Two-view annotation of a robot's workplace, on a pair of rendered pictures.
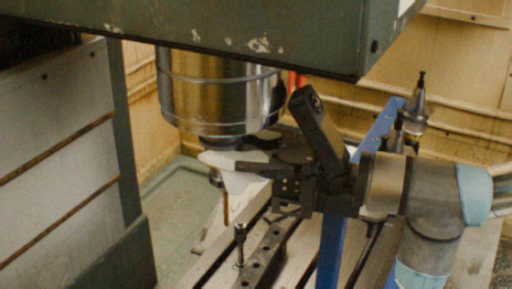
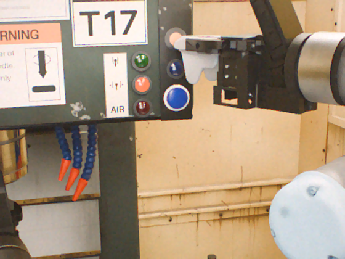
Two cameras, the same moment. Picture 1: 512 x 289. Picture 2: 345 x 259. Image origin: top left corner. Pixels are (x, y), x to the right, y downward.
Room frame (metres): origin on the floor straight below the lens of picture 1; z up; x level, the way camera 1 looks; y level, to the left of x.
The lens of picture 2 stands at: (0.25, -0.85, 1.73)
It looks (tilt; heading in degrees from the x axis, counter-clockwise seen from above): 16 degrees down; 50
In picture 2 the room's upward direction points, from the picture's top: 1 degrees counter-clockwise
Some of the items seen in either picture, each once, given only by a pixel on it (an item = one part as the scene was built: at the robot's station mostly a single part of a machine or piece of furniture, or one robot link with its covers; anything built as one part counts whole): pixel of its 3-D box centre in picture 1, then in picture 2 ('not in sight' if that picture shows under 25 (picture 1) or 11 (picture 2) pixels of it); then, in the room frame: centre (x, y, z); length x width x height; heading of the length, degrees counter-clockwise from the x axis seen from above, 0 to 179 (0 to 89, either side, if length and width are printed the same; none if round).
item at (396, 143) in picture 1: (395, 143); not in sight; (0.83, -0.27, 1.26); 0.04 x 0.04 x 0.07
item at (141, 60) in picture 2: not in sight; (141, 60); (0.70, -0.26, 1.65); 0.02 x 0.01 x 0.02; 153
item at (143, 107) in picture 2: not in sight; (142, 107); (0.70, -0.26, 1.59); 0.02 x 0.01 x 0.02; 153
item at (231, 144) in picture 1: (222, 130); not in sight; (0.58, 0.04, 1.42); 0.06 x 0.06 x 0.03
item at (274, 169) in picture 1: (271, 164); not in sight; (0.53, -0.02, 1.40); 0.09 x 0.05 x 0.02; 88
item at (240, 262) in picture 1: (240, 244); not in sight; (0.88, 0.03, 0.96); 0.03 x 0.03 x 0.13
